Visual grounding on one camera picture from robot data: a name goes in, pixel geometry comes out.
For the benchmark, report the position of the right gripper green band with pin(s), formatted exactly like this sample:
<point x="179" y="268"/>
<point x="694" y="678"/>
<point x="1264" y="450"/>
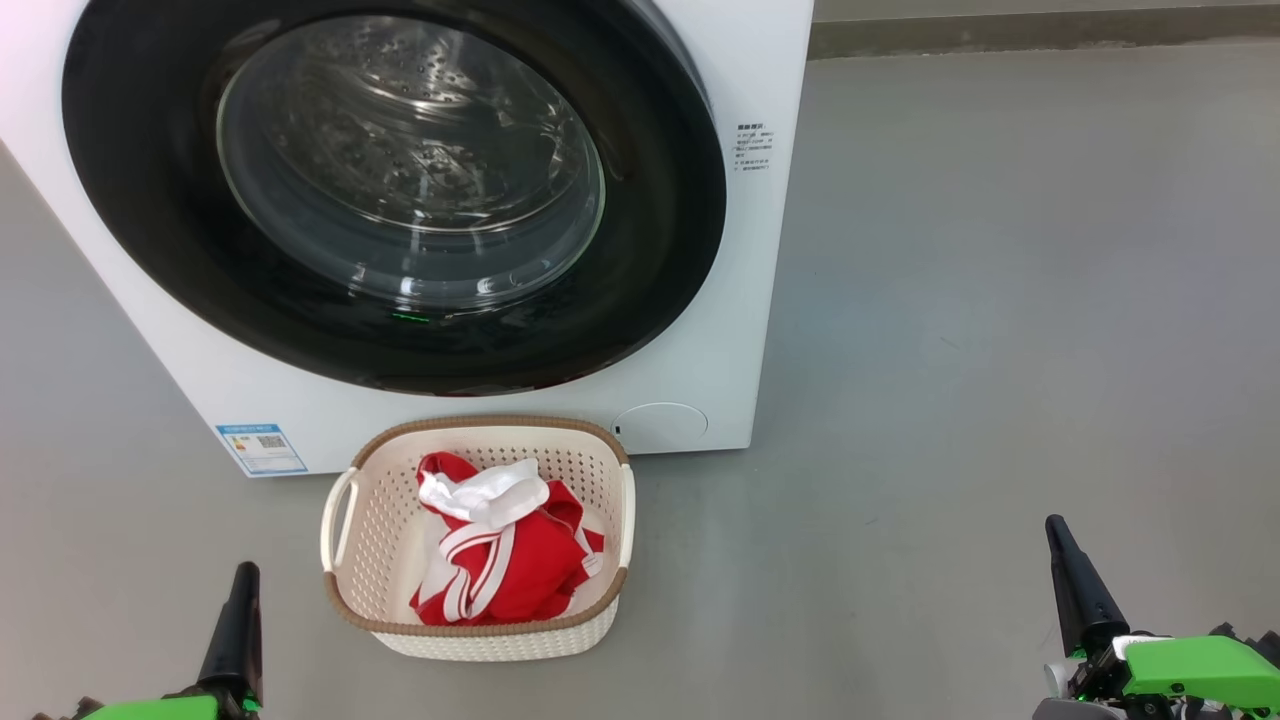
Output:
<point x="1200" y="665"/>

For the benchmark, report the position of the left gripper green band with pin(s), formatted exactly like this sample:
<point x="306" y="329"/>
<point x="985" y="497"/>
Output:
<point x="150" y="708"/>

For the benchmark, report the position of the red and white garment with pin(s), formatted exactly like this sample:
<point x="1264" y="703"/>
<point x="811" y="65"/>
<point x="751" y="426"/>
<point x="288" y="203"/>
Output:
<point x="520" y="570"/>

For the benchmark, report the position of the round black glass washer door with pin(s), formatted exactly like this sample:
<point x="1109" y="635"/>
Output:
<point x="140" y="190"/>

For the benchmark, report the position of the cream laundry basket brown rim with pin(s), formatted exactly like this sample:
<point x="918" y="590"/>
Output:
<point x="375" y="560"/>

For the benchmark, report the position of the white front-load washing machine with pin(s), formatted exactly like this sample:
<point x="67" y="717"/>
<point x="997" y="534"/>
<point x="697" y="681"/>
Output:
<point x="760" y="330"/>

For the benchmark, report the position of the blue energy label sticker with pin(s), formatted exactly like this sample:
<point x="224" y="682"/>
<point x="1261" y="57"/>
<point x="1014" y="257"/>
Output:
<point x="262" y="450"/>

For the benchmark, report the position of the round white filter cover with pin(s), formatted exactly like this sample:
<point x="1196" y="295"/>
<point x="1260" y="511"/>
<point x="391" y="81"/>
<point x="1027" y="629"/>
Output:
<point x="660" y="427"/>

